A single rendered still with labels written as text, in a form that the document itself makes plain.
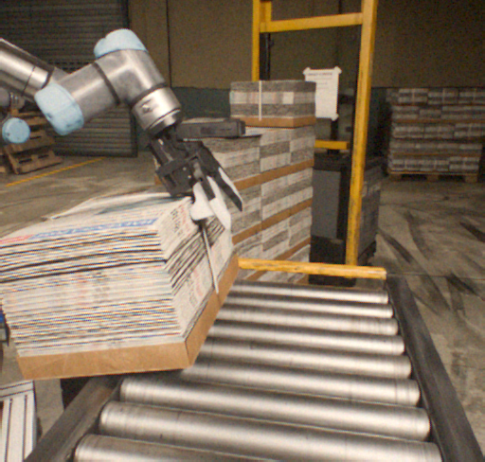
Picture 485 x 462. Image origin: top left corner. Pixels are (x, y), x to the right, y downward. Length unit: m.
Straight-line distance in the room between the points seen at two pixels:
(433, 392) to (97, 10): 8.92
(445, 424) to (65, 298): 0.56
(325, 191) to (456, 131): 4.07
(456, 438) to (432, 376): 0.13
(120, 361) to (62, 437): 0.12
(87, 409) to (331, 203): 2.43
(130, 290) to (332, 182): 2.36
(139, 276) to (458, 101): 6.35
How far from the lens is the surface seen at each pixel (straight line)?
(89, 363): 0.74
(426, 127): 6.71
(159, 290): 0.64
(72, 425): 0.69
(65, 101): 0.73
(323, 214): 2.98
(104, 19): 9.20
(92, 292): 0.69
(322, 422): 0.69
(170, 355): 0.68
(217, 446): 0.65
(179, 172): 0.74
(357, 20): 2.71
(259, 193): 1.99
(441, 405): 0.74
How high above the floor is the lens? 1.23
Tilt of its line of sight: 16 degrees down
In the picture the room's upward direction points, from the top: straight up
